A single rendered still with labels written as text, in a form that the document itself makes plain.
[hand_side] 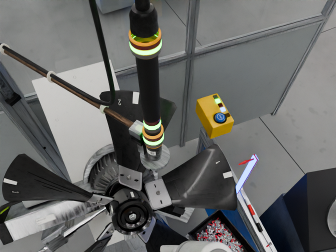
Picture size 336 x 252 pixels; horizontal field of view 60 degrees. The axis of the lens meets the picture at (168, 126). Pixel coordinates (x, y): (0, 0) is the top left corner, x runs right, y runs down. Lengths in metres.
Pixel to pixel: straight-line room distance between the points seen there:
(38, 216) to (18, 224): 0.06
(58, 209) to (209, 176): 0.50
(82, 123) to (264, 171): 1.64
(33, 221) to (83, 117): 0.37
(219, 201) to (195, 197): 0.08
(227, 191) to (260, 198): 1.30
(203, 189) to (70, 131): 0.49
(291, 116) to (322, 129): 0.26
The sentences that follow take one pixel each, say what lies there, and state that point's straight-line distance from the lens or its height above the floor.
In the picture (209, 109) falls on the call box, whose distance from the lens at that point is 1.24.
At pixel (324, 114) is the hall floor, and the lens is 2.86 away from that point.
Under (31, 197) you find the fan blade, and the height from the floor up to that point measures 1.25.
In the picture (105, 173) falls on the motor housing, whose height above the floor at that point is 1.19.
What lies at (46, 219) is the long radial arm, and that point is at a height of 1.12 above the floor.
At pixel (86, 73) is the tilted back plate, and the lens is 1.02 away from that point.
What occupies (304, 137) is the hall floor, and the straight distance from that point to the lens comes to 2.64.
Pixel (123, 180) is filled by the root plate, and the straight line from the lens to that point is 0.91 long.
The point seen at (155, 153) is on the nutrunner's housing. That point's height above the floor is 1.50.
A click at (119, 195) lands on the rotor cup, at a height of 1.24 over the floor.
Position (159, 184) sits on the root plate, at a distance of 0.95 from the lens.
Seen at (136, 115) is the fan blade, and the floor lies 1.40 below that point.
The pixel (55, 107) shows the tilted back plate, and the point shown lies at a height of 1.28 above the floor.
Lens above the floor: 2.07
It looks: 57 degrees down
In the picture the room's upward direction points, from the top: straight up
